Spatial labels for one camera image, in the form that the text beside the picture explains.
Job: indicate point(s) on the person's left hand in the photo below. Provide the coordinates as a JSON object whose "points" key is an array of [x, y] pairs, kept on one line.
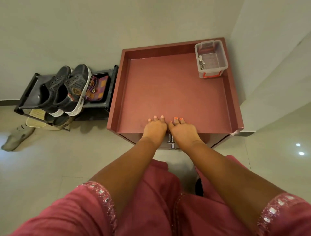
{"points": [[155, 128]]}

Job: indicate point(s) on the person's right hand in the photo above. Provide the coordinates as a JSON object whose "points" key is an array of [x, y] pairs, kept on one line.
{"points": [[184, 133]]}

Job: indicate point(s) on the red tray table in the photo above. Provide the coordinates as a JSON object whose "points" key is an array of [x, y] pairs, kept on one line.
{"points": [[175, 92]]}

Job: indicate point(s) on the purple orange checked cloth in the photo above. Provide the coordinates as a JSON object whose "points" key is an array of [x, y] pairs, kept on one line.
{"points": [[97, 88]]}

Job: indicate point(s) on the clear plastic box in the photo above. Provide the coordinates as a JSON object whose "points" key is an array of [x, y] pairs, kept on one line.
{"points": [[211, 58]]}

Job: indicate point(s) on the dark grey sneaker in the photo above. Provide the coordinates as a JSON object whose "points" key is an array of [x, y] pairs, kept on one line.
{"points": [[75, 90], [53, 90]]}

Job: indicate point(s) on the black shoe rack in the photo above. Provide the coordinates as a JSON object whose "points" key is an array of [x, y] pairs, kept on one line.
{"points": [[29, 97]]}

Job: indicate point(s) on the person's left forearm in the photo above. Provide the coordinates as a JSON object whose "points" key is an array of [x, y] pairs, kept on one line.
{"points": [[128, 170]]}

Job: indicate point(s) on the person's right forearm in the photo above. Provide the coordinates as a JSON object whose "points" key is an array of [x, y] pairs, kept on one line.
{"points": [[230, 180]]}

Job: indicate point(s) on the black plastic tray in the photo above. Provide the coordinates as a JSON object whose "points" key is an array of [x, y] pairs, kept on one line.
{"points": [[108, 77]]}

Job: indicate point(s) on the olive brown sandal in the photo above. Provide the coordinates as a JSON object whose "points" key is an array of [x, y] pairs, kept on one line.
{"points": [[62, 121]]}

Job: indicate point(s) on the pink embroidered tunic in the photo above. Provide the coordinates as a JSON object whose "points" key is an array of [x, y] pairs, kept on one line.
{"points": [[73, 214]]}

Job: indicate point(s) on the beige slipper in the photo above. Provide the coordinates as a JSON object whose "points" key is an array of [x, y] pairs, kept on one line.
{"points": [[36, 119]]}

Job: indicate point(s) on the grey green clog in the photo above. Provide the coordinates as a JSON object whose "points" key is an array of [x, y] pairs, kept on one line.
{"points": [[17, 137]]}

